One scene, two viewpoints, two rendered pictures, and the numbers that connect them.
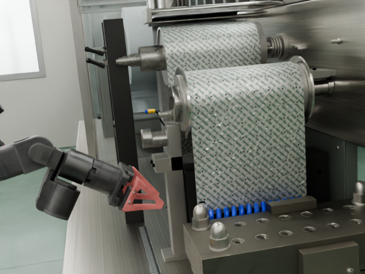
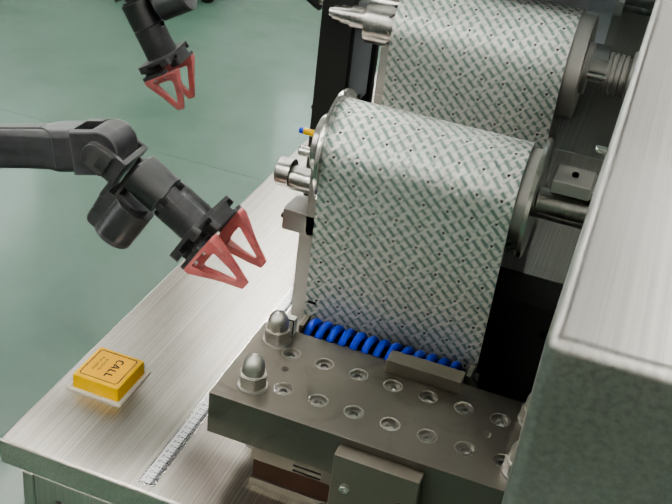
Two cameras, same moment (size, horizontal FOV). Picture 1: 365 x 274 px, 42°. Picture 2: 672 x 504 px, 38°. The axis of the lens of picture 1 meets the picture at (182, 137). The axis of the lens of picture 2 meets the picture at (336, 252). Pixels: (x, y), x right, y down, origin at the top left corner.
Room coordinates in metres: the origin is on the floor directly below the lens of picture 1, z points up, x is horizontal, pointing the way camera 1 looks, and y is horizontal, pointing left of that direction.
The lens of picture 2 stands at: (-0.02, -0.52, 1.77)
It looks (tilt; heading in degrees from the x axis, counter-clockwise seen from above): 31 degrees down; 27
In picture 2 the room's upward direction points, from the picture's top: 7 degrees clockwise
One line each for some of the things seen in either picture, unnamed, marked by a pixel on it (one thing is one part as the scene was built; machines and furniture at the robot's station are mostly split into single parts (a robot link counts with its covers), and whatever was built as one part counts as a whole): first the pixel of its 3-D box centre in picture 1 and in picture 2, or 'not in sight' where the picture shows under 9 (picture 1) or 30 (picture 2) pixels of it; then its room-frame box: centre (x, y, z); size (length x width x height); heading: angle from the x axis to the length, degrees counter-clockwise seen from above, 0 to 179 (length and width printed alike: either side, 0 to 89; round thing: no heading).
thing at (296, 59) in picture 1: (297, 90); (535, 198); (1.02, -0.26, 1.25); 0.15 x 0.01 x 0.15; 10
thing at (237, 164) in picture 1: (251, 167); (397, 287); (0.93, -0.13, 1.11); 0.23 x 0.01 x 0.18; 100
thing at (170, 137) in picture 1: (169, 192); (303, 258); (1.00, 0.04, 1.05); 0.06 x 0.05 x 0.31; 100
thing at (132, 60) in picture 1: (127, 60); (349, 15); (1.20, 0.12, 1.33); 0.06 x 0.03 x 0.03; 100
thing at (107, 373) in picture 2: not in sight; (109, 373); (0.77, 0.20, 0.91); 0.07 x 0.07 x 0.02; 10
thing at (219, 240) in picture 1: (219, 234); (253, 370); (0.75, -0.05, 1.05); 0.04 x 0.04 x 0.04
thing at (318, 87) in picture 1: (314, 88); (567, 206); (1.02, -0.29, 1.25); 0.07 x 0.04 x 0.04; 100
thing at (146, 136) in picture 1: (146, 138); (285, 171); (0.99, 0.08, 1.18); 0.04 x 0.02 x 0.04; 10
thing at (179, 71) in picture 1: (182, 103); (336, 146); (0.97, -0.01, 1.25); 0.15 x 0.01 x 0.15; 10
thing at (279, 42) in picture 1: (270, 47); (610, 73); (1.27, -0.25, 1.33); 0.07 x 0.07 x 0.07; 10
